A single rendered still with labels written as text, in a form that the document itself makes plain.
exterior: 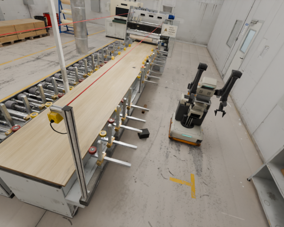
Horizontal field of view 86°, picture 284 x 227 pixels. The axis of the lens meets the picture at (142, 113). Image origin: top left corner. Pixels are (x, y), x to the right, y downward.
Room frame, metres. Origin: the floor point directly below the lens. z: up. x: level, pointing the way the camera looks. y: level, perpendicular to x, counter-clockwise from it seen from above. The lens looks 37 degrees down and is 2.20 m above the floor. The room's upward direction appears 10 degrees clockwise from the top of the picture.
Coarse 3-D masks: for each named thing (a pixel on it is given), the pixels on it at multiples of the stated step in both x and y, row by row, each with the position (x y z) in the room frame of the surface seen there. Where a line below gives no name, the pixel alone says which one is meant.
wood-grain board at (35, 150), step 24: (144, 48) 5.13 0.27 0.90; (96, 72) 2.79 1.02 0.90; (120, 72) 2.98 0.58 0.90; (72, 96) 1.83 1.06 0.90; (96, 96) 1.94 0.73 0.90; (120, 96) 2.05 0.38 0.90; (48, 120) 1.27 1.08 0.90; (96, 120) 1.40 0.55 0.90; (0, 144) 0.85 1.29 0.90; (24, 144) 0.89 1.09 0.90; (48, 144) 0.94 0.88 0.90; (24, 168) 0.65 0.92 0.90; (48, 168) 0.69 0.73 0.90; (72, 168) 0.72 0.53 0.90
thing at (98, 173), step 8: (136, 96) 2.46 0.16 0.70; (136, 104) 2.27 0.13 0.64; (128, 120) 1.80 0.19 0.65; (120, 128) 1.54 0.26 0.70; (120, 136) 1.43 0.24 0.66; (112, 152) 1.14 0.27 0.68; (104, 160) 0.99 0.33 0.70; (96, 168) 0.88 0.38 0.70; (104, 168) 0.91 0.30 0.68; (96, 176) 0.80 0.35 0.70; (88, 184) 0.71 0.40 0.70; (96, 184) 0.73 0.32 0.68; (80, 200) 0.55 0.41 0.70; (88, 200) 0.57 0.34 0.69
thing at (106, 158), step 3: (93, 156) 0.94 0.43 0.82; (96, 156) 0.94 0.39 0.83; (105, 159) 0.93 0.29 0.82; (108, 159) 0.93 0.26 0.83; (111, 159) 0.93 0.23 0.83; (114, 159) 0.94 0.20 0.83; (111, 162) 0.92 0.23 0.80; (114, 162) 0.92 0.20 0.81; (117, 162) 0.91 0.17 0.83; (120, 162) 0.92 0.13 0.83; (123, 162) 0.92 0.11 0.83; (123, 165) 0.90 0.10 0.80; (126, 165) 0.90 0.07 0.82; (129, 165) 0.90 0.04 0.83
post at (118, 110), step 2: (118, 106) 1.40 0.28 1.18; (118, 108) 1.39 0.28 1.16; (116, 110) 1.39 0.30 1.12; (118, 110) 1.39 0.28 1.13; (116, 112) 1.39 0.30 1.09; (118, 112) 1.39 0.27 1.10; (116, 114) 1.39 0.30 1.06; (118, 114) 1.39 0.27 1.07; (116, 116) 1.39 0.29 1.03; (118, 116) 1.39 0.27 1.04; (116, 118) 1.39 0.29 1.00; (118, 118) 1.39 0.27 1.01; (116, 120) 1.39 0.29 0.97; (118, 120) 1.39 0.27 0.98; (116, 122) 1.39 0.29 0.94; (118, 122) 1.39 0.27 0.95; (116, 124) 1.39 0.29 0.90; (118, 124) 1.39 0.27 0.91; (116, 126) 1.39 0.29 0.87; (118, 126) 1.39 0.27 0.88; (116, 132) 1.39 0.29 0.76; (118, 132) 1.39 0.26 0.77; (116, 134) 1.39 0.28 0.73; (118, 134) 1.39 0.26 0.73
